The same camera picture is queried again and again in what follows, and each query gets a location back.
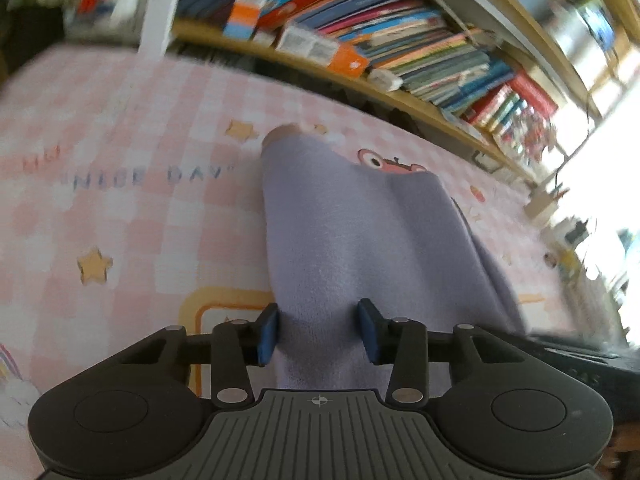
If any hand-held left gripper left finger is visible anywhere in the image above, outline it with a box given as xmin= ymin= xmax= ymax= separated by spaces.
xmin=117 ymin=302 xmax=281 ymax=408

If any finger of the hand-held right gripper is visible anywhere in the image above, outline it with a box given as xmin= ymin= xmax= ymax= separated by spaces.
xmin=527 ymin=331 xmax=623 ymax=361

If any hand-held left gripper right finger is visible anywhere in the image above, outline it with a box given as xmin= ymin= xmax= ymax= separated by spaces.
xmin=355 ymin=298 xmax=526 ymax=407

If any purple fleece garment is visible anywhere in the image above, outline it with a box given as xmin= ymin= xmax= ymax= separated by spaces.
xmin=260 ymin=135 xmax=526 ymax=392

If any mauve knit sweater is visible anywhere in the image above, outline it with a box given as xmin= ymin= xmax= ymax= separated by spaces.
xmin=263 ymin=125 xmax=303 ymax=147

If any black power adapter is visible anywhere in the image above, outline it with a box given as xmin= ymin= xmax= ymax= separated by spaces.
xmin=564 ymin=219 xmax=592 ymax=247

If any beige pen cup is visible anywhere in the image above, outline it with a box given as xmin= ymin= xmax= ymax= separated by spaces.
xmin=524 ymin=185 xmax=563 ymax=221

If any pink checked printed table mat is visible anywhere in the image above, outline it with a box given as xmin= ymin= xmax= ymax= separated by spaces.
xmin=0 ymin=42 xmax=626 ymax=461

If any colourful paper ornament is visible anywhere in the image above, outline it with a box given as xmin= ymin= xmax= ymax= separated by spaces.
xmin=505 ymin=105 xmax=556 ymax=166

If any wooden bookshelf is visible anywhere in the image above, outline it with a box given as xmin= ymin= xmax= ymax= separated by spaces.
xmin=135 ymin=0 xmax=606 ymax=186

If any small white box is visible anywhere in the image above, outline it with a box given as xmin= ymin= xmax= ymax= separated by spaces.
xmin=369 ymin=69 xmax=405 ymax=92

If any flat white orange box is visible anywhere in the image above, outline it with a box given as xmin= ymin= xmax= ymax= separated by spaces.
xmin=276 ymin=25 xmax=370 ymax=78

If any row of colourful books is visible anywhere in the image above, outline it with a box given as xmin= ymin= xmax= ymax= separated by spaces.
xmin=175 ymin=0 xmax=561 ymax=151

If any tall white orange box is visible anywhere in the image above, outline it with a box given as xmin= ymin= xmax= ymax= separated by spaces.
xmin=222 ymin=0 xmax=281 ymax=41

